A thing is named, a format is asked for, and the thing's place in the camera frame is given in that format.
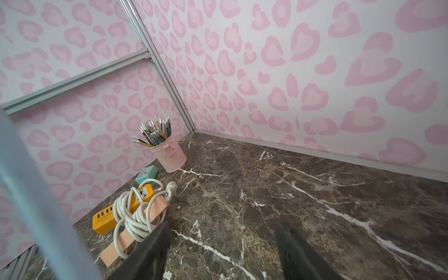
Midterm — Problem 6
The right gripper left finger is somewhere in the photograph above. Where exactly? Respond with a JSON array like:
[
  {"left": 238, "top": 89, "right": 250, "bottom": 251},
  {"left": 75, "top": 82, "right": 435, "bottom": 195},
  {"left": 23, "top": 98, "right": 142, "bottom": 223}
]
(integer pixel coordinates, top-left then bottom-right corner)
[{"left": 109, "top": 221, "right": 171, "bottom": 280}]

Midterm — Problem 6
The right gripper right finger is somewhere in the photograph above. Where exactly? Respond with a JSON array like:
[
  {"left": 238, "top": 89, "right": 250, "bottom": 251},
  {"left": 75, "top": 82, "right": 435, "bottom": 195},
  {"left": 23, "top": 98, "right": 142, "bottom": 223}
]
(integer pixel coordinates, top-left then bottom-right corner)
[{"left": 275, "top": 221, "right": 342, "bottom": 280}]

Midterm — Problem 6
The pink power strip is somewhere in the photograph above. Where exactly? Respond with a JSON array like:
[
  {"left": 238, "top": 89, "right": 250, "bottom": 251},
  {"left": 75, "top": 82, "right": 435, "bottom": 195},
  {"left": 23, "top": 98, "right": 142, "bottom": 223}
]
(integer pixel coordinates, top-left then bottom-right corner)
[{"left": 100, "top": 191, "right": 169, "bottom": 267}]

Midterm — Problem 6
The white cord of pink strip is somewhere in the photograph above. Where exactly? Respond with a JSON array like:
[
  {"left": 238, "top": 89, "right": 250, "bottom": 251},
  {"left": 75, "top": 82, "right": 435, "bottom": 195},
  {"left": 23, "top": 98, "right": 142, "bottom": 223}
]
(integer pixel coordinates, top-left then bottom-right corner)
[{"left": 112, "top": 195, "right": 168, "bottom": 260}]

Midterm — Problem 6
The white cord of yellow strip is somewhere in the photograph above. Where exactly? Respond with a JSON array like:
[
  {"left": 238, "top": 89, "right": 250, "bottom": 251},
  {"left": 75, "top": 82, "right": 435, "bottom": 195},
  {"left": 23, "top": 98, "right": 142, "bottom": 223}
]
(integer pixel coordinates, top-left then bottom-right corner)
[{"left": 111, "top": 178, "right": 179, "bottom": 225}]

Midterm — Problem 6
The yellow power strip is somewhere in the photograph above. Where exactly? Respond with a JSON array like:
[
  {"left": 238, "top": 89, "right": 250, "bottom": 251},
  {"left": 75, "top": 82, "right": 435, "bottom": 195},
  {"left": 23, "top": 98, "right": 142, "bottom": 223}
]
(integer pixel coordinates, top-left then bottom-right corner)
[{"left": 92, "top": 184, "right": 154, "bottom": 236}]

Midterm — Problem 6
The small green desk clock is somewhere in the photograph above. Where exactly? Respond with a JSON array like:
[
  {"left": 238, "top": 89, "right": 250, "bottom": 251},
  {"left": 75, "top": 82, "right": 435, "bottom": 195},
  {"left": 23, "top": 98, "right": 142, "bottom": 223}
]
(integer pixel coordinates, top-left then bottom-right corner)
[{"left": 135, "top": 165, "right": 159, "bottom": 184}]

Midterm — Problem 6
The pink pencil cup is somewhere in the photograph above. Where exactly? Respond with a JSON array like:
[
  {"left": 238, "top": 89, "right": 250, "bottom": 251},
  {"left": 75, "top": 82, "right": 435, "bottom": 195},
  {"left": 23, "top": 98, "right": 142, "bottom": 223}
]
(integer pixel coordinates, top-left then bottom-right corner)
[{"left": 133, "top": 115, "right": 187, "bottom": 173}]

